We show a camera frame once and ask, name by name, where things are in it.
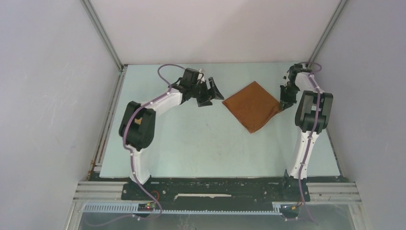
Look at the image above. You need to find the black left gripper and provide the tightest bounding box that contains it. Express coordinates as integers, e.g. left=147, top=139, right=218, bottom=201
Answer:
left=190, top=77, right=224, bottom=107

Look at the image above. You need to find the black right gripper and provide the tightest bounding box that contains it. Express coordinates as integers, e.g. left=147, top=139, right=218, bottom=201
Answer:
left=279, top=82, right=300, bottom=111

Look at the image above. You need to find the orange cloth napkin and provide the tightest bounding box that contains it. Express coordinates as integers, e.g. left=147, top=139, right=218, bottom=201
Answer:
left=223, top=81, right=281, bottom=134

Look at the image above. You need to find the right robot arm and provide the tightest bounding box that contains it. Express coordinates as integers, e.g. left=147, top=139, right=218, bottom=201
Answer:
left=278, top=62, right=333, bottom=200

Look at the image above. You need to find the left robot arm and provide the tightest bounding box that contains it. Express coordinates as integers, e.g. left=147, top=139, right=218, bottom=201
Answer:
left=119, top=68, right=224, bottom=200

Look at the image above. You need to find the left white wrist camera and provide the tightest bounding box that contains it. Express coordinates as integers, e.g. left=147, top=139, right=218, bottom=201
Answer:
left=197, top=69, right=205, bottom=84

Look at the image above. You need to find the right aluminium frame post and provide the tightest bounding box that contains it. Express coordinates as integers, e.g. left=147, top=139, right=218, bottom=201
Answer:
left=308, top=0, right=349, bottom=67

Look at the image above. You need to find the aluminium frame post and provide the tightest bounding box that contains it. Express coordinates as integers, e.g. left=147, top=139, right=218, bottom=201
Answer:
left=80, top=0, right=124, bottom=71
left=308, top=0, right=349, bottom=67

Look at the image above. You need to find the left aluminium frame post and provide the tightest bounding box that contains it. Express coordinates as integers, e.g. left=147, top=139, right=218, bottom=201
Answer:
left=80, top=0, right=124, bottom=71

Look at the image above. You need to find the white cable duct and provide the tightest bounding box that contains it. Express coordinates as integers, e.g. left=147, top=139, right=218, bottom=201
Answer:
left=82, top=203, right=300, bottom=217

